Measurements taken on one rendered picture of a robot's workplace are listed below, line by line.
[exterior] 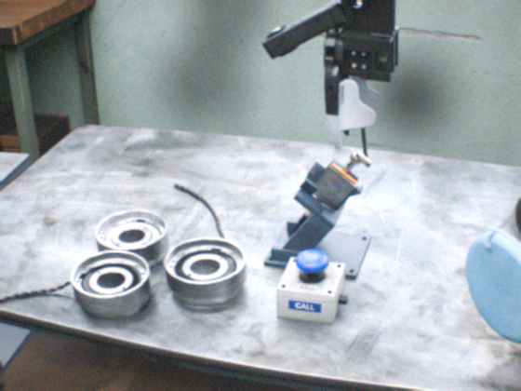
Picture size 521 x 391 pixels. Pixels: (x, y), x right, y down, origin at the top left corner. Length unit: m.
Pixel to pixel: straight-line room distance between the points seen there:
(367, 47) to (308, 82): 1.69
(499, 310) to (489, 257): 0.06
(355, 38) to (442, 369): 0.39
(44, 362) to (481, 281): 0.80
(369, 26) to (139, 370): 0.68
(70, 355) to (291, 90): 1.56
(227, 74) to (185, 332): 1.81
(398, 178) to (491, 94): 1.29
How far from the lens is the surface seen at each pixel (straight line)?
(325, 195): 0.90
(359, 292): 0.89
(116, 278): 0.91
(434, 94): 2.43
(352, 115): 0.83
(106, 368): 1.17
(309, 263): 0.81
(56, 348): 1.24
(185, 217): 1.06
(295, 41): 0.83
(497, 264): 0.62
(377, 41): 0.79
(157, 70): 2.66
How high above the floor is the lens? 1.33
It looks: 28 degrees down
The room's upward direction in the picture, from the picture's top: 2 degrees counter-clockwise
